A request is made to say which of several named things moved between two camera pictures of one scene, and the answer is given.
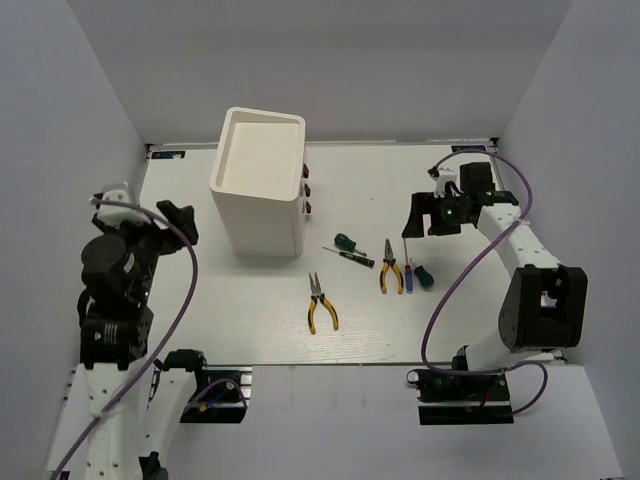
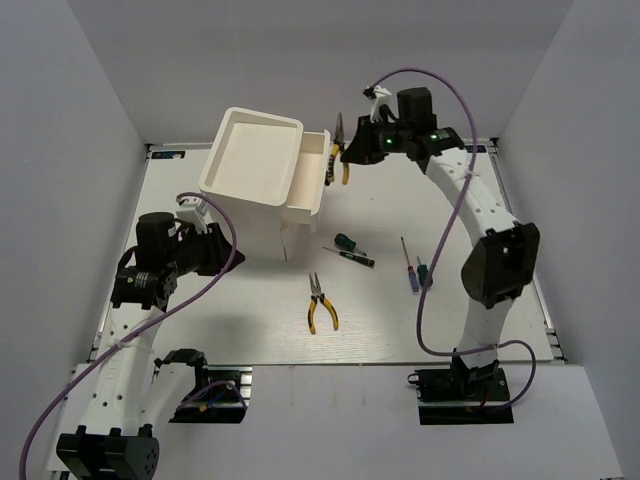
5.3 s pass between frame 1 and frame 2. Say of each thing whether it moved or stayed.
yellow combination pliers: moved
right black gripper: moved
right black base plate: stayed
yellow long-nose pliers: stayed
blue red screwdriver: moved
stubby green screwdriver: stayed
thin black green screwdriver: stayed
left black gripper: moved
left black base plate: stayed
